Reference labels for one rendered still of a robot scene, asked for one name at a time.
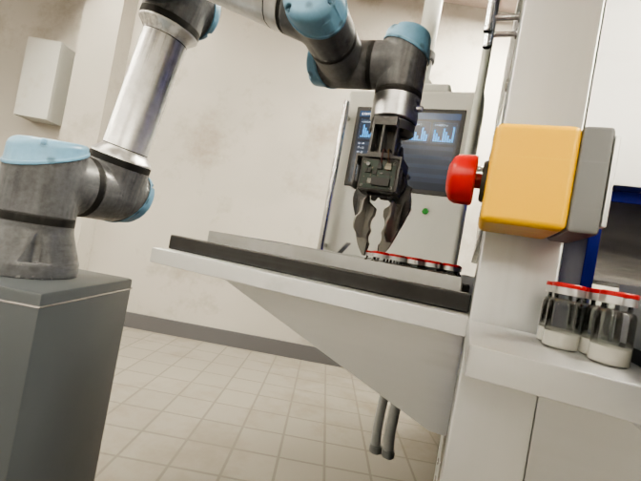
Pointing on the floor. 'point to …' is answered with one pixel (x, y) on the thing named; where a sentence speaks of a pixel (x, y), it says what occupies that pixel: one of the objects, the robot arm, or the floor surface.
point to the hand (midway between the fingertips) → (373, 248)
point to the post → (506, 447)
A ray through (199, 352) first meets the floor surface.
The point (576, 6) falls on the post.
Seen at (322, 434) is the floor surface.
